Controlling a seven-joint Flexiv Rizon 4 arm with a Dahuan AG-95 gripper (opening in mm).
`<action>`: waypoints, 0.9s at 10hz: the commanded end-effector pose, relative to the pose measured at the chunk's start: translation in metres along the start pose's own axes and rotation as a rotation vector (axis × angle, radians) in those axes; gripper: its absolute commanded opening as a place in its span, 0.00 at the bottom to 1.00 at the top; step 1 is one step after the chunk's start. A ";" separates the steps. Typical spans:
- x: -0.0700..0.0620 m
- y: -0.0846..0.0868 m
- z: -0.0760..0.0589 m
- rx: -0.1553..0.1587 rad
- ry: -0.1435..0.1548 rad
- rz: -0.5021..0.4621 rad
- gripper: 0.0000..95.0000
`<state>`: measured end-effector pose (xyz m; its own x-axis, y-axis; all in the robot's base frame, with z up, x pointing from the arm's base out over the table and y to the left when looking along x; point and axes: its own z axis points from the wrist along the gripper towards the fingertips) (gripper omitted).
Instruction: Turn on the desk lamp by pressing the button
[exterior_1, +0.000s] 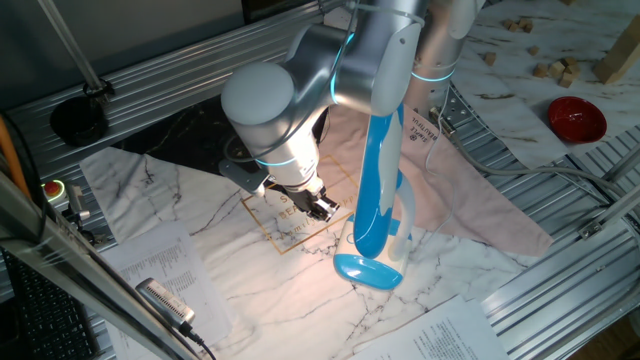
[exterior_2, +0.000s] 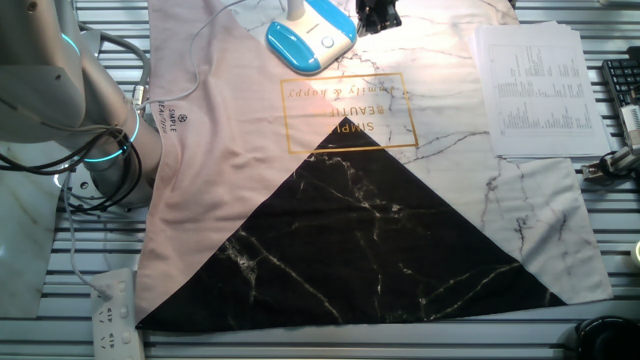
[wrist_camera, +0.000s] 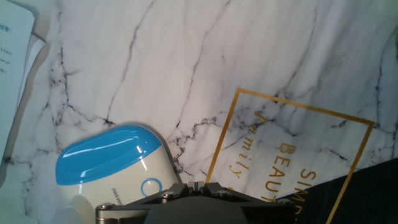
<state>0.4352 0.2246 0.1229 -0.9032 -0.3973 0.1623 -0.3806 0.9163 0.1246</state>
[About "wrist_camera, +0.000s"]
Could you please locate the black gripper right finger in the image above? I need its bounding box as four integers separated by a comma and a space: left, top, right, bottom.
196, 181, 295, 210

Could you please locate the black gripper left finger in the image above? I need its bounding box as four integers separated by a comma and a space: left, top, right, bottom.
98, 181, 197, 210

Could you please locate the blue and white desk lamp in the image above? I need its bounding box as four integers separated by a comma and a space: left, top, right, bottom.
55, 123, 183, 224

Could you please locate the pink black marble print cloth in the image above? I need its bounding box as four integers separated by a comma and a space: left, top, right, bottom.
0, 0, 398, 224

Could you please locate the printed text paper sheet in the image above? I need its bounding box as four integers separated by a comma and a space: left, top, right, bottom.
0, 0, 35, 162

